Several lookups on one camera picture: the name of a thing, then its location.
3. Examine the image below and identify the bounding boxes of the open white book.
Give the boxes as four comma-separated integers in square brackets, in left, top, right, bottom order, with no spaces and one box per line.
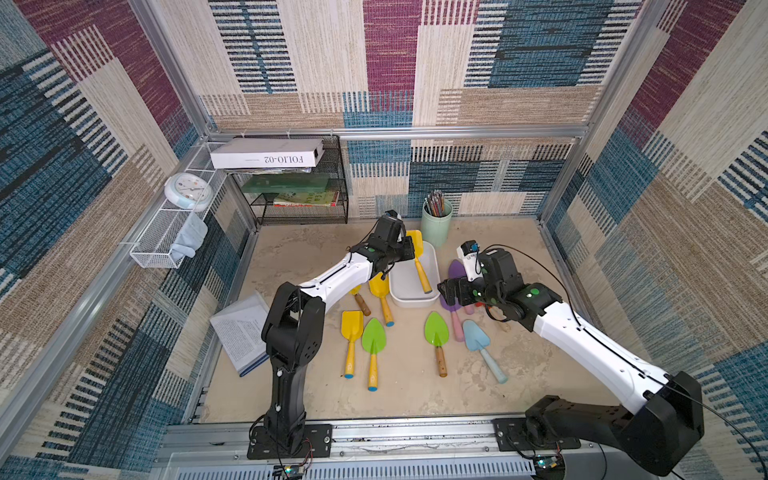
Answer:
[210,292,269,377]

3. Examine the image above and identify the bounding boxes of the green trowel yellow handle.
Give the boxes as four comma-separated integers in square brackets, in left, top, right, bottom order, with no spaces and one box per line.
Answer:
[362,318,387,392]

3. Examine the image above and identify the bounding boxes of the green trowel wooden handle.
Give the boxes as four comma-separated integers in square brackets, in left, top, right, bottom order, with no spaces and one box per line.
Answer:
[424,312,450,378]

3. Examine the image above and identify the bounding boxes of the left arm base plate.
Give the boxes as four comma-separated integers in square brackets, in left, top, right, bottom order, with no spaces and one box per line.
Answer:
[246,423,333,460]

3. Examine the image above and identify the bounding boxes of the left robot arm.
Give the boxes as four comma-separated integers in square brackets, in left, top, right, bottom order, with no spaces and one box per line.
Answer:
[261,210,415,454]

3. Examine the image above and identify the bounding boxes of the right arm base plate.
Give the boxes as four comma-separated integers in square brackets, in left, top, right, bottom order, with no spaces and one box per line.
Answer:
[491,417,581,452]

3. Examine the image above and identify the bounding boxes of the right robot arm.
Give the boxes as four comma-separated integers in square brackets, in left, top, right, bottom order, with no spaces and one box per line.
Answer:
[438,240,705,476]

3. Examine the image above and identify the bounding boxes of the yellow scoop yellow handle upper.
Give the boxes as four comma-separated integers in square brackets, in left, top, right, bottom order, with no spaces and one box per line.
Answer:
[368,273,395,327]

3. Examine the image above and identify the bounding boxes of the coloured pencils bundle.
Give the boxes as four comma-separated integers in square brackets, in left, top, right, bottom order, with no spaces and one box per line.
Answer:
[425,190,448,218]

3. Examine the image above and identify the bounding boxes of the white wire basket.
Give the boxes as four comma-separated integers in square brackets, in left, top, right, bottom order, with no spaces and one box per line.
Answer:
[129,141,227,269]

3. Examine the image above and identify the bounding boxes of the yellow scoop yellow handle lower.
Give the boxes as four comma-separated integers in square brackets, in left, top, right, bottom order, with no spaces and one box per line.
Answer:
[341,311,364,379]

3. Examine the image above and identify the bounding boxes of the light blue trowel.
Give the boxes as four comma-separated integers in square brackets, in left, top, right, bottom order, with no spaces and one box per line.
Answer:
[462,320,508,384]

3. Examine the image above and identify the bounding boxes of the yellow scoop brown wooden handle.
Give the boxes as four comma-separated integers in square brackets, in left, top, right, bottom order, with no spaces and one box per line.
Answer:
[350,285,372,317]

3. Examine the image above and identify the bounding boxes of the white folio box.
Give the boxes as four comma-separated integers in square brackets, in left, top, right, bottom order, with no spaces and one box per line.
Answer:
[211,138,324,169]

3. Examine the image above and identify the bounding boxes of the white round clock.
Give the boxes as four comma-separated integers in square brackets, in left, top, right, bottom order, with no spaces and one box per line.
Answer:
[164,172,214,212]

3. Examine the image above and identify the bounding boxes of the purple trowel pink handle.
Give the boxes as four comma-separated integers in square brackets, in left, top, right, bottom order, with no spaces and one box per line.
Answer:
[448,259,475,315]
[439,295,465,342]

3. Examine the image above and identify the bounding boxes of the mint green pencil cup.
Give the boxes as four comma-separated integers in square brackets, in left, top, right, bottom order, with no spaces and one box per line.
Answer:
[420,200,453,248]

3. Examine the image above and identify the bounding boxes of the colourful book on shelf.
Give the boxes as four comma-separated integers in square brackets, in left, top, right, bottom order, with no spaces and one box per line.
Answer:
[273,191,340,207]

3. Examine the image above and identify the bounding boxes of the white plastic storage box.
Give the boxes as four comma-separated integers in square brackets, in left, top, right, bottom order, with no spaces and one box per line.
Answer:
[388,242,441,309]

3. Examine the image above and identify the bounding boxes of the light blue cloth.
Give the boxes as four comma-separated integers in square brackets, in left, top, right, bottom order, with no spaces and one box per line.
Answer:
[170,213,208,263]

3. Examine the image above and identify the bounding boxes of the green book on shelf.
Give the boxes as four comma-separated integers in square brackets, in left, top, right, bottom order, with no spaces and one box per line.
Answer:
[241,173,331,195]

